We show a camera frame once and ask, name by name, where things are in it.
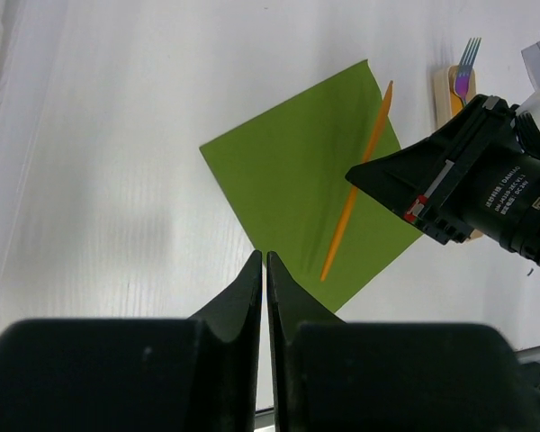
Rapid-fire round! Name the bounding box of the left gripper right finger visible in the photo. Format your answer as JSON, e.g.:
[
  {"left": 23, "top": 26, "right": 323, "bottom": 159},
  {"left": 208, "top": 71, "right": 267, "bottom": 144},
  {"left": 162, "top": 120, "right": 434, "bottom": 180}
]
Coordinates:
[{"left": 266, "top": 251, "right": 343, "bottom": 431}]

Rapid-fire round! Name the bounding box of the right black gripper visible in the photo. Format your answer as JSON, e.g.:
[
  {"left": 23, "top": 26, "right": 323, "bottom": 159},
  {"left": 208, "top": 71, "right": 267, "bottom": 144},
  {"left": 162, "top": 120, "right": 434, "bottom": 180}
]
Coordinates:
[{"left": 346, "top": 94, "right": 540, "bottom": 266}]

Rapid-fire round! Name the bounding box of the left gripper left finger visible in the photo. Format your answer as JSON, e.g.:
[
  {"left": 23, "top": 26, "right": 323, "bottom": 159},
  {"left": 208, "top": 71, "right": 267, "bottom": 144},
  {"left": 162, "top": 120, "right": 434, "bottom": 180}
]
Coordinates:
[{"left": 186, "top": 250, "right": 262, "bottom": 431}]

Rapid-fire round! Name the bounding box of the iridescent metal fork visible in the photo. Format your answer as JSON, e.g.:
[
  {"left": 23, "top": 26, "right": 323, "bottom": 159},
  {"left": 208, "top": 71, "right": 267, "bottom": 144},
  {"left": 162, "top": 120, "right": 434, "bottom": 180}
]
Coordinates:
[{"left": 453, "top": 37, "right": 482, "bottom": 106}]

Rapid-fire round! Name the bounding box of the orange plastic knife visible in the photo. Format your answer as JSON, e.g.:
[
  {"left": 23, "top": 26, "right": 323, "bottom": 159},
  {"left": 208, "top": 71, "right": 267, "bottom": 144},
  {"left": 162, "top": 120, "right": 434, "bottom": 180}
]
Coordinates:
[{"left": 319, "top": 80, "right": 393, "bottom": 282}]

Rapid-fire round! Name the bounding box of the orange plastic spoon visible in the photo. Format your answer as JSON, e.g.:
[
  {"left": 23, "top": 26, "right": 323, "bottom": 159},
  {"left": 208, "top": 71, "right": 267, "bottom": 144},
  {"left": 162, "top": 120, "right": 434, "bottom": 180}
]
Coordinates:
[{"left": 450, "top": 89, "right": 464, "bottom": 117}]

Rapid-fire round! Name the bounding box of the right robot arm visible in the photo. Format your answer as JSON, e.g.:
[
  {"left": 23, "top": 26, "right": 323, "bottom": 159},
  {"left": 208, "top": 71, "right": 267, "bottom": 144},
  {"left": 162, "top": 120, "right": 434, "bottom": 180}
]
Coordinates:
[{"left": 346, "top": 41, "right": 540, "bottom": 266}]

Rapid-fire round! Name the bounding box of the green paper napkin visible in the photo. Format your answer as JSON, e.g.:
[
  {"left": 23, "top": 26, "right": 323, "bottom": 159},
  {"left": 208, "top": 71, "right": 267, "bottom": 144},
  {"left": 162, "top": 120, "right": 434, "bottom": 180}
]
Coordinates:
[{"left": 200, "top": 61, "right": 419, "bottom": 311}]

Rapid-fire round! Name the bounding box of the beige utensil tray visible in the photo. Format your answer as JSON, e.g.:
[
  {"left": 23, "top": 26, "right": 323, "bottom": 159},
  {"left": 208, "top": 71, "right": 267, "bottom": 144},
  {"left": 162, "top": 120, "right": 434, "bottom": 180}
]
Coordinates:
[{"left": 434, "top": 65, "right": 482, "bottom": 242}]

